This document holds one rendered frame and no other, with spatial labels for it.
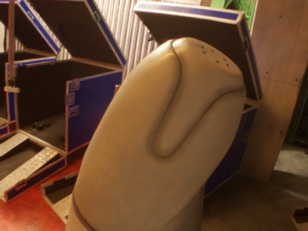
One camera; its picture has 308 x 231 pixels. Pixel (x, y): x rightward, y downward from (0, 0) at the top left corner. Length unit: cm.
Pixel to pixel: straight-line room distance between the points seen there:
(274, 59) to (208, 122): 276
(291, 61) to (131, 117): 280
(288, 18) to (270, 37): 27
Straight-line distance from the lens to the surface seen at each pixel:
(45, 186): 246
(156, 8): 229
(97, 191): 22
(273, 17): 293
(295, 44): 294
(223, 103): 19
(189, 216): 44
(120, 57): 315
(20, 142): 315
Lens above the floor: 159
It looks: 22 degrees down
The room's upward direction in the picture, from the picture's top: 8 degrees clockwise
